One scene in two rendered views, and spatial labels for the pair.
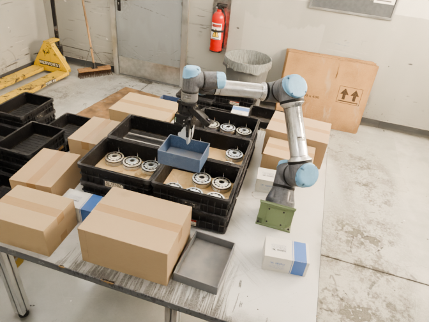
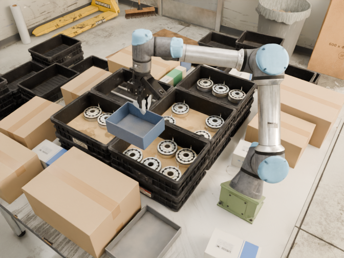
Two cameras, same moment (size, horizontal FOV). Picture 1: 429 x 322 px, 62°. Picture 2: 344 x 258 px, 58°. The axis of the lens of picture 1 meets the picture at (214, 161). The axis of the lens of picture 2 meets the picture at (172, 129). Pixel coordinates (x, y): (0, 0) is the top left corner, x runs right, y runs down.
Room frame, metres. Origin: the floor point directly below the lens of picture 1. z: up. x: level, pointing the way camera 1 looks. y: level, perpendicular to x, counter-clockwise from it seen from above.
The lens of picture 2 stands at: (0.50, -0.36, 1.99)
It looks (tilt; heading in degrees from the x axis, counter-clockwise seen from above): 42 degrees down; 21
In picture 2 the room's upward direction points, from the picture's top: straight up
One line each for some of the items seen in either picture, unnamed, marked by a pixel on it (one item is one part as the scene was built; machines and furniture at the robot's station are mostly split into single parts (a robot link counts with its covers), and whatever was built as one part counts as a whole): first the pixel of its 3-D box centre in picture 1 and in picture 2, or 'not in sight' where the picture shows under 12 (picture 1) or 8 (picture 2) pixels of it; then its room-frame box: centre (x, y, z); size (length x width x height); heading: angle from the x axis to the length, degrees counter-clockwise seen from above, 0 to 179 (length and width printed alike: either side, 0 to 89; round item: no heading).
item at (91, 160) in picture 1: (126, 166); (98, 124); (1.53, 0.46, 0.87); 0.40 x 0.30 x 0.11; 78
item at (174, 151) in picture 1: (184, 153); (135, 124); (1.37, 0.14, 1.10); 0.20 x 0.15 x 0.07; 77
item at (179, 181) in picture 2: (198, 176); (159, 146); (1.45, 0.07, 0.92); 0.40 x 0.30 x 0.02; 78
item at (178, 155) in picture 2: (221, 183); (186, 155); (1.50, -0.05, 0.86); 0.10 x 0.10 x 0.01
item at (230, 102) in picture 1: (233, 110); (256, 61); (3.38, -0.15, 0.37); 0.42 x 0.34 x 0.46; 77
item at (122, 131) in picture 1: (149, 140); (132, 96); (1.83, 0.40, 0.87); 0.40 x 0.30 x 0.11; 78
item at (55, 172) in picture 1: (49, 178); (34, 126); (1.47, 0.86, 0.78); 0.30 x 0.22 x 0.16; 173
